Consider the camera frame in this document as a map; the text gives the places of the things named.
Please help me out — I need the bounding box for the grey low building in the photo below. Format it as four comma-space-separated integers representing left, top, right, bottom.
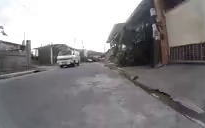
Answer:
33, 43, 78, 66

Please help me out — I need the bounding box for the dark roofed building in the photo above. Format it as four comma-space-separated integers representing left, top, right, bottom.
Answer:
105, 0, 163, 68

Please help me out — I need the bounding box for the grey asphalt road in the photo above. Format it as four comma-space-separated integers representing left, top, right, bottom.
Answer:
0, 61, 205, 128

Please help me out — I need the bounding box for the grey concrete pavement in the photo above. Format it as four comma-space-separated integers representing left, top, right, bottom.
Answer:
0, 65, 59, 82
104, 61, 205, 128

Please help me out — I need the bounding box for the grey concrete wall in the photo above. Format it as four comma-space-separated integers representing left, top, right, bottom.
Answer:
0, 39, 32, 76

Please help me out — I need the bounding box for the white vehicle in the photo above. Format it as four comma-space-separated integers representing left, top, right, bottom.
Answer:
56, 48, 81, 69

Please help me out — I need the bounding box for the cream wall with orange grille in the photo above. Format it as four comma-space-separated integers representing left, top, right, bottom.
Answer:
153, 0, 205, 66

